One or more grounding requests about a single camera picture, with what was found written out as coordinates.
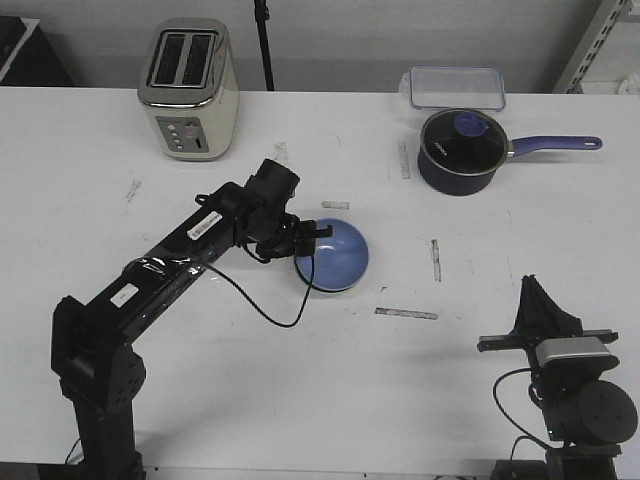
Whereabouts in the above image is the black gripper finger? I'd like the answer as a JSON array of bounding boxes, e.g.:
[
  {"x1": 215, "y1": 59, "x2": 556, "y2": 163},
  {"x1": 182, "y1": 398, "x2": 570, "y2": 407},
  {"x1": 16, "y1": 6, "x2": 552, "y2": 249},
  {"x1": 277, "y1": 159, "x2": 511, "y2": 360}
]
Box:
[
  {"x1": 530, "y1": 276, "x2": 583, "y2": 334},
  {"x1": 312, "y1": 225, "x2": 333, "y2": 238},
  {"x1": 511, "y1": 275, "x2": 536, "y2": 336}
]

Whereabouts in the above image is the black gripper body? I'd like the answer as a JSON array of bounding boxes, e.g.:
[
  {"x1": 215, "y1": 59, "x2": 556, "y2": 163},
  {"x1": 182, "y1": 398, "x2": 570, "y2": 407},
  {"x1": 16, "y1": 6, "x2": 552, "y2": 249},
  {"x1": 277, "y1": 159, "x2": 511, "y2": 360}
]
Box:
[
  {"x1": 477, "y1": 329, "x2": 618, "y2": 400},
  {"x1": 255, "y1": 214, "x2": 316, "y2": 261}
]

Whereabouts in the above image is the blue bowl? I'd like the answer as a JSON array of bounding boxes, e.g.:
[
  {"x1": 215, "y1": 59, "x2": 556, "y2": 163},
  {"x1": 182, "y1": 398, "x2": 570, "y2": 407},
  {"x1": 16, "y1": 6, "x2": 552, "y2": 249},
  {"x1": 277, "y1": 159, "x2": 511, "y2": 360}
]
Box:
[{"x1": 312, "y1": 218, "x2": 369, "y2": 293}]

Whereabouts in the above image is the green bowl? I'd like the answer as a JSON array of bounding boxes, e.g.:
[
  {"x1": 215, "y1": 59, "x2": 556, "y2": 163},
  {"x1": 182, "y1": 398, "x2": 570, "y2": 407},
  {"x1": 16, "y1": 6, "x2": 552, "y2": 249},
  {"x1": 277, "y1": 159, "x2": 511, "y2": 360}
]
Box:
[{"x1": 304, "y1": 282, "x2": 360, "y2": 297}]

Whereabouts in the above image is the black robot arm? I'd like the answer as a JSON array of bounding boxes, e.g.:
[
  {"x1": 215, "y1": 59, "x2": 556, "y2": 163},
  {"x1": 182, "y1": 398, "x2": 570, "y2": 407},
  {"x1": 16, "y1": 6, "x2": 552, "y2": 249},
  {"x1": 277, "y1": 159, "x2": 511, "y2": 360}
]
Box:
[
  {"x1": 477, "y1": 275, "x2": 639, "y2": 479},
  {"x1": 37, "y1": 159, "x2": 333, "y2": 479}
]

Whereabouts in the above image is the dark blue saucepan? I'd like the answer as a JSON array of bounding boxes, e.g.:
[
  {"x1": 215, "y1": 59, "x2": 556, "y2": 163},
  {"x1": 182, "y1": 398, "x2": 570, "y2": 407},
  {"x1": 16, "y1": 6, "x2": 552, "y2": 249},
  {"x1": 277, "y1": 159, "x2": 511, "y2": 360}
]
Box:
[{"x1": 417, "y1": 108, "x2": 603, "y2": 196}]

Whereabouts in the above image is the glass pot lid blue knob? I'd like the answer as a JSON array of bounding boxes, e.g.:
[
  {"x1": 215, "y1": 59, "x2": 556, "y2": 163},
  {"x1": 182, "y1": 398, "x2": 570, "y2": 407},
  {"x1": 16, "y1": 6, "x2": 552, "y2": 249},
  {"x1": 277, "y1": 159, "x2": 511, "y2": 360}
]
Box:
[{"x1": 421, "y1": 108, "x2": 508, "y2": 176}]

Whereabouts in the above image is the silver two-slot toaster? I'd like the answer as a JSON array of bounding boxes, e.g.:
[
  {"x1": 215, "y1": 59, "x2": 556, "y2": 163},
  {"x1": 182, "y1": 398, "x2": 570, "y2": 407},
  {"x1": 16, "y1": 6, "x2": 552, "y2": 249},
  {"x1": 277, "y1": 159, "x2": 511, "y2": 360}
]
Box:
[{"x1": 137, "y1": 17, "x2": 239, "y2": 161}]

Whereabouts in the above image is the clear plastic food container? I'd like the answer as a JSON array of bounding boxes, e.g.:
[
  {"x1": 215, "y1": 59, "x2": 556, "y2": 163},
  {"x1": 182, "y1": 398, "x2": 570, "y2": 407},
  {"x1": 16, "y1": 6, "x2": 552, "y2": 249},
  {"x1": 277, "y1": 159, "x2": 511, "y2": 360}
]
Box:
[{"x1": 398, "y1": 65, "x2": 506, "y2": 111}]

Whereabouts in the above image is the black tripod pole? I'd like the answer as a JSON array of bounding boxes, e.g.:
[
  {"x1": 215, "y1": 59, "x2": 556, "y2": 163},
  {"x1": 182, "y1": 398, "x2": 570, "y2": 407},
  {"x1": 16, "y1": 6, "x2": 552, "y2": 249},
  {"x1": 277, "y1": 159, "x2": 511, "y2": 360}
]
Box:
[{"x1": 253, "y1": 0, "x2": 275, "y2": 91}]

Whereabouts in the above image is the grey metal shelf upright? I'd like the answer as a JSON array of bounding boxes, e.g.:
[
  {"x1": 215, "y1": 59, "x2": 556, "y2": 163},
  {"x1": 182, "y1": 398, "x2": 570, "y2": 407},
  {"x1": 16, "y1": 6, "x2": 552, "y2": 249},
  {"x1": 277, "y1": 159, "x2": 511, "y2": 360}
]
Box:
[{"x1": 552, "y1": 1, "x2": 639, "y2": 95}]

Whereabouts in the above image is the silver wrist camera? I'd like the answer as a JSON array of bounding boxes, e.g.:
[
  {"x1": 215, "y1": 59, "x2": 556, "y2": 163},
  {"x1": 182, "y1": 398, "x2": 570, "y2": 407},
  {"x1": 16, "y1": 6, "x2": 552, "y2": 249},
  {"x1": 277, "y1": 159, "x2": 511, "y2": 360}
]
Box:
[{"x1": 535, "y1": 336, "x2": 619, "y2": 370}]

